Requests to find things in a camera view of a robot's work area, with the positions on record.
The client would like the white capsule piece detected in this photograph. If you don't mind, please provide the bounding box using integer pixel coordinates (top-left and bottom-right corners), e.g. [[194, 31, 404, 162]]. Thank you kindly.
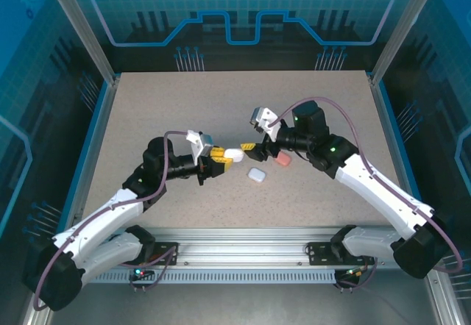
[[223, 148, 245, 163]]

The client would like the white earbud charging case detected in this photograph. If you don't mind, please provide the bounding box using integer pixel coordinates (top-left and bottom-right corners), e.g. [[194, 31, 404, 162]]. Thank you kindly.
[[247, 167, 266, 184]]

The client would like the small LED circuit board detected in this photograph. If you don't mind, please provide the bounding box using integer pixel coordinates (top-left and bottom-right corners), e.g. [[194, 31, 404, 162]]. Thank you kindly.
[[128, 267, 155, 281], [336, 267, 369, 281]]

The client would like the aluminium side rail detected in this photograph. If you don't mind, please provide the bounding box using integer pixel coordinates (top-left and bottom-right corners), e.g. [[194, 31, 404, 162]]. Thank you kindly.
[[367, 73, 435, 240], [54, 74, 122, 241]]

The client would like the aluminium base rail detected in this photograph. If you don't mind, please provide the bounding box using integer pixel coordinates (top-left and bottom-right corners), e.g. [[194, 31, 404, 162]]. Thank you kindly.
[[79, 225, 441, 271]]

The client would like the slotted grey cable duct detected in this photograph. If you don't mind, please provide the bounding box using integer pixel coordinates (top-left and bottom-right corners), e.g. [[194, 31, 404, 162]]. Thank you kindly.
[[79, 268, 338, 285]]

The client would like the aluminium frame post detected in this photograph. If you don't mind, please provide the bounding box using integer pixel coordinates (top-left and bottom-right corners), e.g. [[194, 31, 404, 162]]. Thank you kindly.
[[369, 0, 445, 85], [40, 0, 121, 85]]

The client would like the aluminium corner frame rail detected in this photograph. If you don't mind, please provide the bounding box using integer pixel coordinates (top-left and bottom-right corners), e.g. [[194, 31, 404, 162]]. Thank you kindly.
[[425, 271, 461, 325]]

